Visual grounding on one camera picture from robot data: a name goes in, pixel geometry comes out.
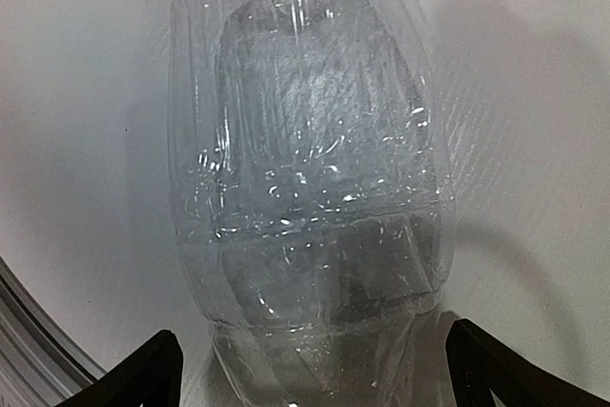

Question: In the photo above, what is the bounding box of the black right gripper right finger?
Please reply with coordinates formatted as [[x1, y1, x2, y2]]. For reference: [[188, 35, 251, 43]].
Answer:
[[445, 318, 609, 407]]

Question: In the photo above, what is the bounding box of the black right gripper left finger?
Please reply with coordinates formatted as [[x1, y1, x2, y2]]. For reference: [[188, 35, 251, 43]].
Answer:
[[58, 330, 184, 407]]

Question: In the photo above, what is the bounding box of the clear bottle with red ring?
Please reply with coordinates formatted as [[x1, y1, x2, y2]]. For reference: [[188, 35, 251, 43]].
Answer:
[[168, 0, 453, 406]]

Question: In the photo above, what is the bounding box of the aluminium front table rail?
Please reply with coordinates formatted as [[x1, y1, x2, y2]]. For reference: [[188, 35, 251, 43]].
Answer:
[[0, 262, 106, 406]]

